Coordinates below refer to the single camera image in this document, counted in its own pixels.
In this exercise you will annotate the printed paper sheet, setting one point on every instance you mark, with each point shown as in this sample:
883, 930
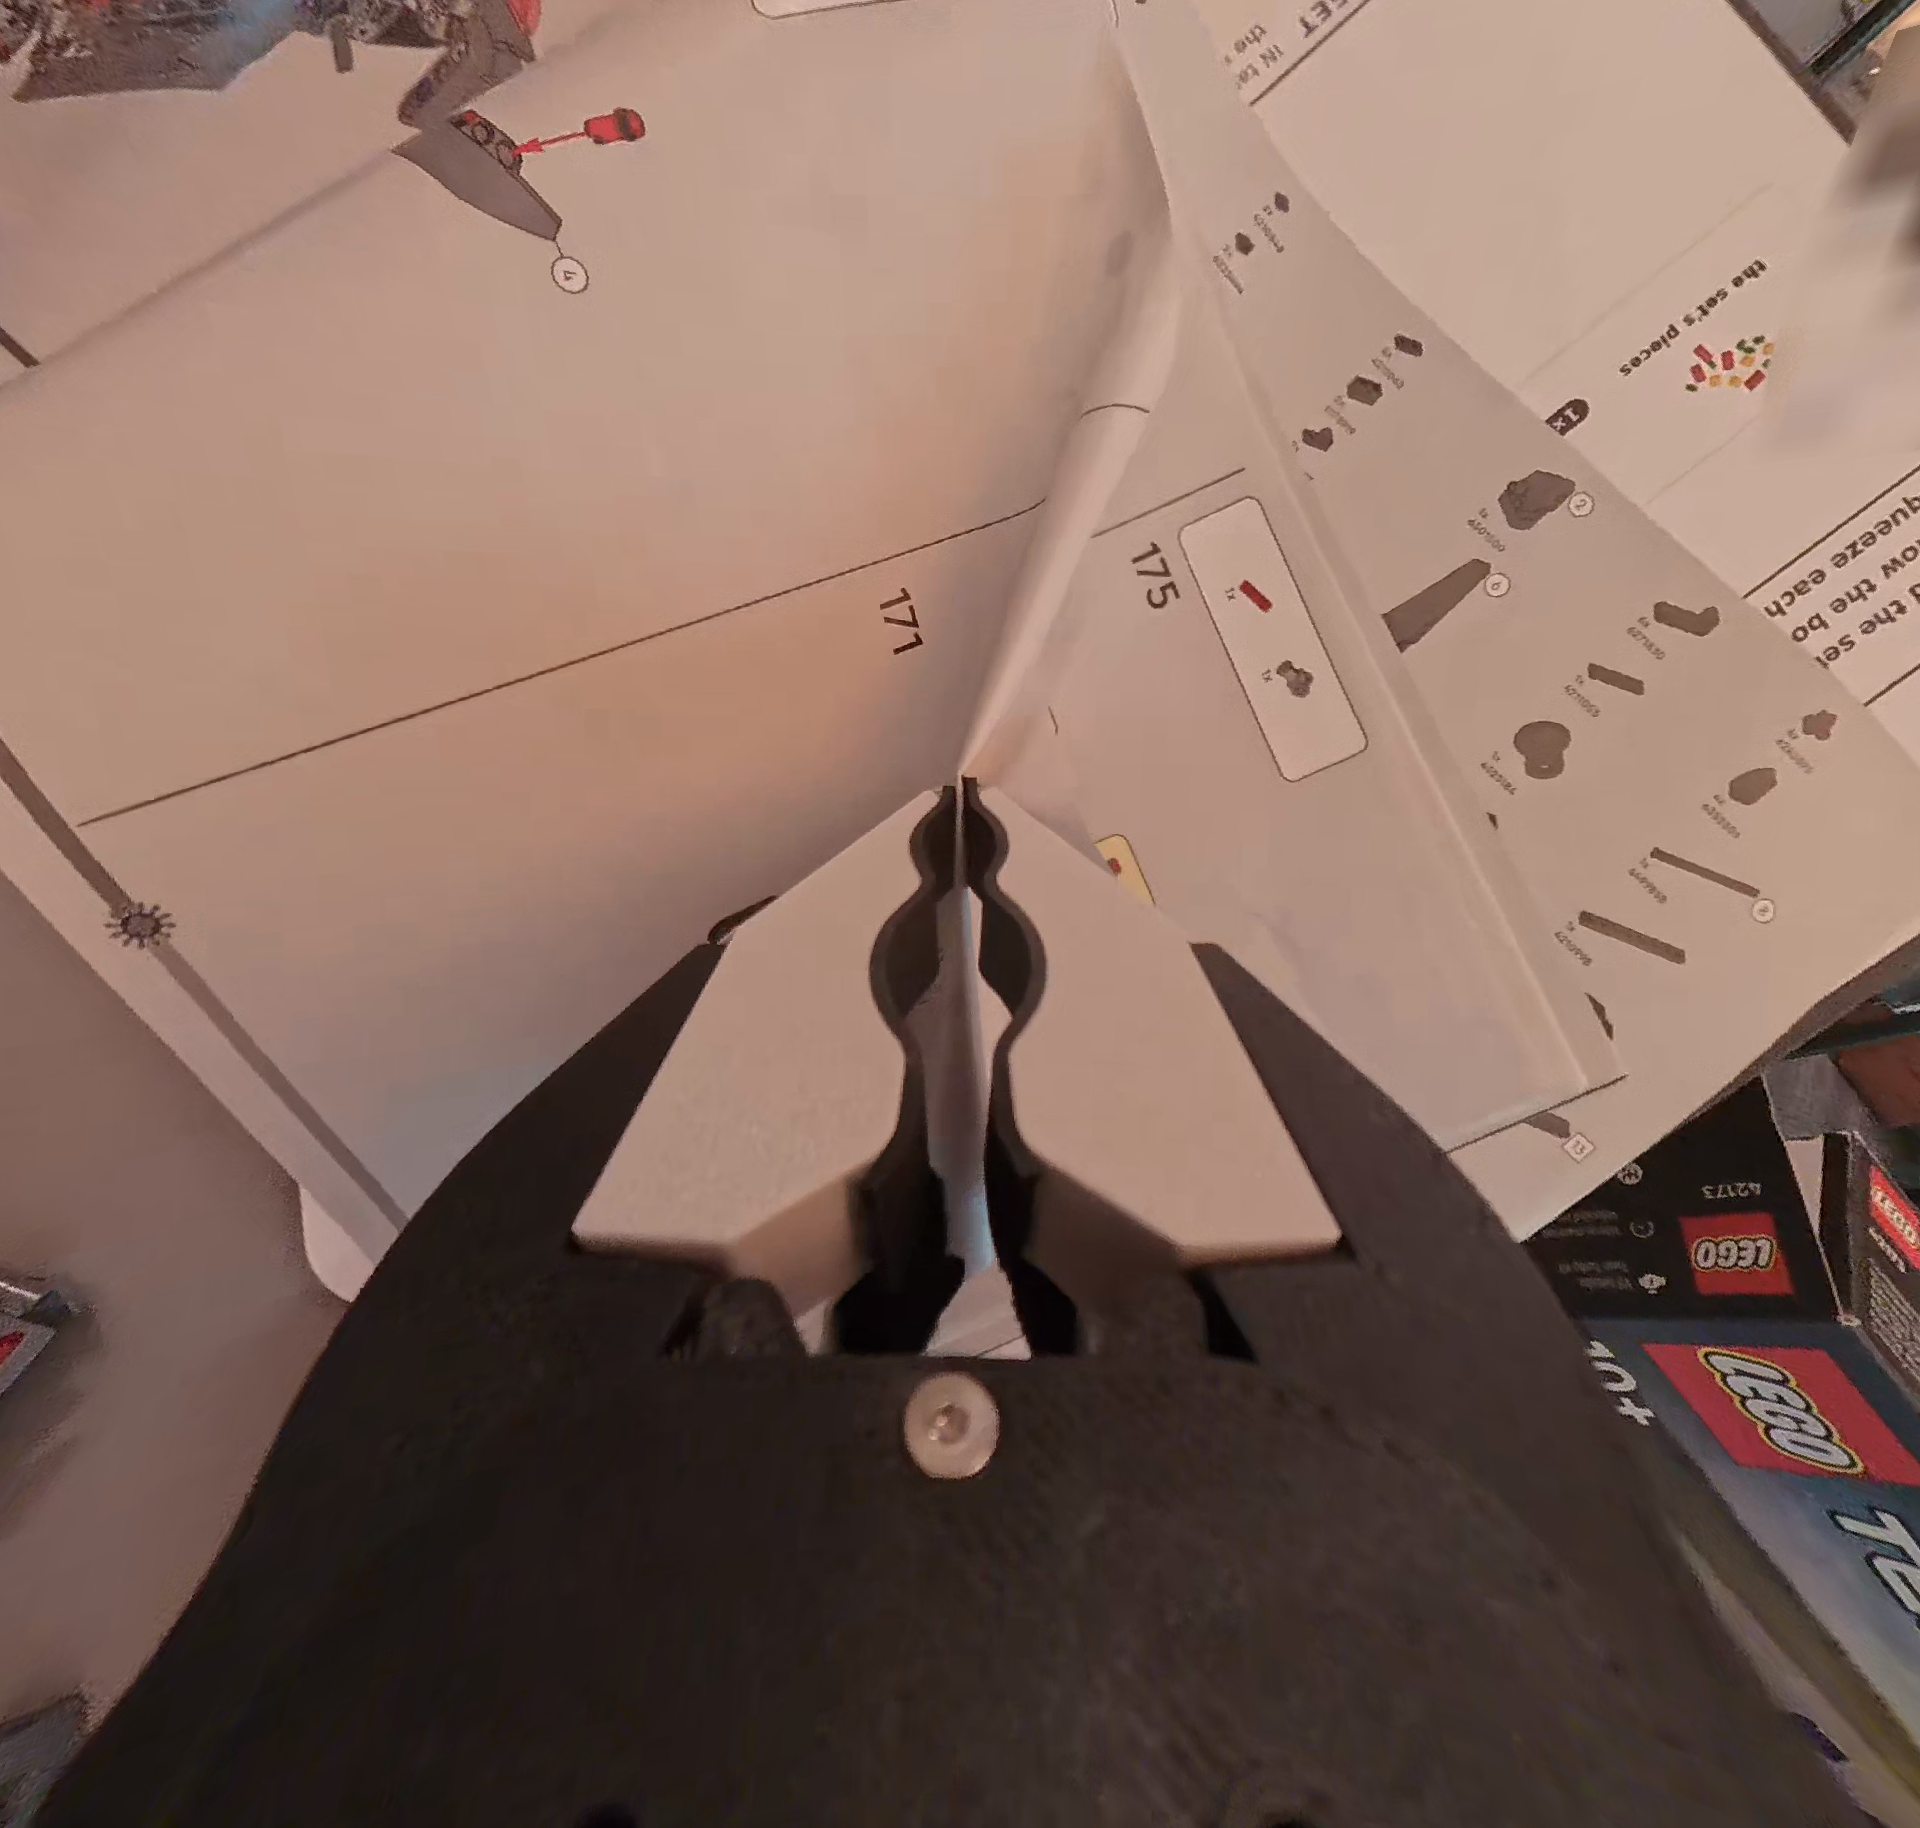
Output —
1575, 132

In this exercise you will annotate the large blue lego box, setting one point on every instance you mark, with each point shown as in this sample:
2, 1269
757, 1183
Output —
1771, 1423

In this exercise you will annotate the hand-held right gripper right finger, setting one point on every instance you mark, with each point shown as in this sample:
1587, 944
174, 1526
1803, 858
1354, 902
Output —
1170, 1108

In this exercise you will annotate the small dark lego box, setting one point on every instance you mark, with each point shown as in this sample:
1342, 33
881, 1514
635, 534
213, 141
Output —
1890, 1229

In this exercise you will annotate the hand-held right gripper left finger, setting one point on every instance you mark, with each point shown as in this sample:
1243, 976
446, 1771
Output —
750, 1108

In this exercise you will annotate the grey and red lego parts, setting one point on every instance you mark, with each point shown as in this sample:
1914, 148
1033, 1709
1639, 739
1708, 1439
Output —
38, 1341

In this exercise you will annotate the lego instruction booklet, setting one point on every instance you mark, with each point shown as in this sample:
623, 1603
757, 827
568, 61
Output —
600, 509

